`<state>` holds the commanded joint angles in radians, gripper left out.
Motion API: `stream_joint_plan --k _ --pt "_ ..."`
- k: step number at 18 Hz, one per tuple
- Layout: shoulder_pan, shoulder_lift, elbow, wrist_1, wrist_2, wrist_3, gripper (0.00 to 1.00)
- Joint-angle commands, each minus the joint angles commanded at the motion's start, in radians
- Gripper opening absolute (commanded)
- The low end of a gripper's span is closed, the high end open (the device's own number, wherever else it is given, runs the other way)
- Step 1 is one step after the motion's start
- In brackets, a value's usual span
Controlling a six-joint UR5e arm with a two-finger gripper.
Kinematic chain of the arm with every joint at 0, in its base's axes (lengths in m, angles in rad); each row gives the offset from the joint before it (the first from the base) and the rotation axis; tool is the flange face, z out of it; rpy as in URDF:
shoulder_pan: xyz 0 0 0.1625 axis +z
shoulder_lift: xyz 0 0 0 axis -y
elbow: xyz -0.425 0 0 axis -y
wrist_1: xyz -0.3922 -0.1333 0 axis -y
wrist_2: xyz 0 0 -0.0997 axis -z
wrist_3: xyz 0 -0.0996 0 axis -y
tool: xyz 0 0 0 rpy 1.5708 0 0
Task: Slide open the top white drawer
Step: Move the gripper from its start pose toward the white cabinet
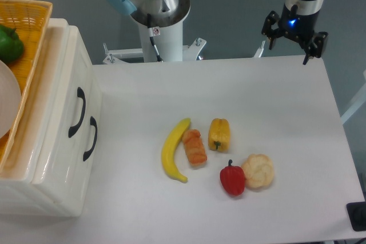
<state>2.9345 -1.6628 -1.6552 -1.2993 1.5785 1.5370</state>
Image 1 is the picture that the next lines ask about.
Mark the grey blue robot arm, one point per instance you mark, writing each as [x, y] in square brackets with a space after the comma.
[301, 7]

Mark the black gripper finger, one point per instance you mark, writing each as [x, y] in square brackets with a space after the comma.
[272, 34]
[315, 47]

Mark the white table frame bracket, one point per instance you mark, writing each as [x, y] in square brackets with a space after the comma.
[260, 50]

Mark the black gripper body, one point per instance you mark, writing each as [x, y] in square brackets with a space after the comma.
[298, 28]

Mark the orange braided bread roll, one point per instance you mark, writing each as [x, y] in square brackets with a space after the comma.
[194, 148]

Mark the black device at table edge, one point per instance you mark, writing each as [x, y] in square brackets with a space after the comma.
[356, 213]

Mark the yellow bell pepper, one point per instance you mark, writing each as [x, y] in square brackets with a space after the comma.
[219, 135]

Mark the yellow banana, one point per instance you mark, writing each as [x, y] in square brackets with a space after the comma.
[169, 148]

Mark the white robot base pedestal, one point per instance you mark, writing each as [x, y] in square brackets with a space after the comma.
[160, 26]

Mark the red bell pepper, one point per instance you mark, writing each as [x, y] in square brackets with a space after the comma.
[232, 179]

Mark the white drawer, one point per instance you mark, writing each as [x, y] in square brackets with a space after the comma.
[55, 169]
[86, 136]

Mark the pale round bread bun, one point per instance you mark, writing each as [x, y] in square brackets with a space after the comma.
[258, 170]

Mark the yellow woven basket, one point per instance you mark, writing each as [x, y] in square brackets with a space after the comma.
[30, 18]

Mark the white round plate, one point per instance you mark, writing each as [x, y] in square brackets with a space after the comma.
[10, 98]

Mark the green bell pepper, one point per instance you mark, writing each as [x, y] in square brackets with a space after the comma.
[12, 47]

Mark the white drawer cabinet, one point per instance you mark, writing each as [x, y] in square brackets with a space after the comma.
[18, 193]

